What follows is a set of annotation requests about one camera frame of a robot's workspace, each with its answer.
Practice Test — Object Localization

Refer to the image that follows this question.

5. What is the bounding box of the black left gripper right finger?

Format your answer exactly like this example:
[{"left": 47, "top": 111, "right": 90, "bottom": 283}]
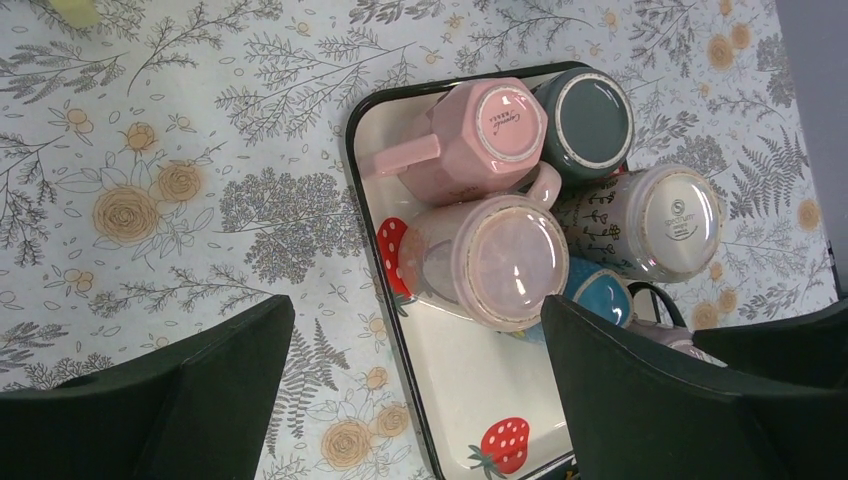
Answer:
[{"left": 540, "top": 295, "right": 848, "bottom": 480}]

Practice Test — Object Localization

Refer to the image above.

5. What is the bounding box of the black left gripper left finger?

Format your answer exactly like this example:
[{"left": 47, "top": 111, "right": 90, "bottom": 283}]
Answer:
[{"left": 1, "top": 295, "right": 296, "bottom": 479}]

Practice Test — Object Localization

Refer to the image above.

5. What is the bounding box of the purple mug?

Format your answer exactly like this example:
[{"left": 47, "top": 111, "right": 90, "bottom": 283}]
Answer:
[{"left": 626, "top": 281, "right": 727, "bottom": 367}]

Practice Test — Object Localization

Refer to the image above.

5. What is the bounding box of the blue dotted mug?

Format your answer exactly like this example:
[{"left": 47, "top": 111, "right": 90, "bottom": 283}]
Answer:
[{"left": 516, "top": 256, "right": 636, "bottom": 344}]

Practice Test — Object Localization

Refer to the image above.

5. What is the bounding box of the green octagonal mug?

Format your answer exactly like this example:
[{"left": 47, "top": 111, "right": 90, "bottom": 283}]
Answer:
[{"left": 48, "top": 0, "right": 101, "bottom": 29}]

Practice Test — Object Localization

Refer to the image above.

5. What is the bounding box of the white floral mug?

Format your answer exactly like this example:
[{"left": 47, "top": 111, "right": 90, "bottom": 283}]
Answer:
[{"left": 552, "top": 164, "right": 724, "bottom": 283}]

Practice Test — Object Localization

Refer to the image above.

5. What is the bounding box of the tall pale pink mug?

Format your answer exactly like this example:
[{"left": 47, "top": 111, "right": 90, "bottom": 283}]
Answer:
[{"left": 392, "top": 163, "right": 570, "bottom": 332}]

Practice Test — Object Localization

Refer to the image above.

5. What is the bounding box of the dark grey mug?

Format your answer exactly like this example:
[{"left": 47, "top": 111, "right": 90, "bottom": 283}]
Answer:
[{"left": 532, "top": 65, "right": 634, "bottom": 185}]

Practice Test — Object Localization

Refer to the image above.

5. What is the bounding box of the pink octagonal mug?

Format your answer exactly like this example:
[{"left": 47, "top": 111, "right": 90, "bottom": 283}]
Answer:
[{"left": 358, "top": 77, "right": 548, "bottom": 206}]

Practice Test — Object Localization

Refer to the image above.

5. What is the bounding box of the white strawberry tray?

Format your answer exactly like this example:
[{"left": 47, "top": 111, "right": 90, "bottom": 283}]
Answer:
[{"left": 344, "top": 80, "right": 578, "bottom": 479}]

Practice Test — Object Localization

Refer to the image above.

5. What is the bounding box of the floral tablecloth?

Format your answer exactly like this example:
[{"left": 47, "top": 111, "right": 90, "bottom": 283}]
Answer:
[{"left": 1, "top": 1, "right": 839, "bottom": 479}]

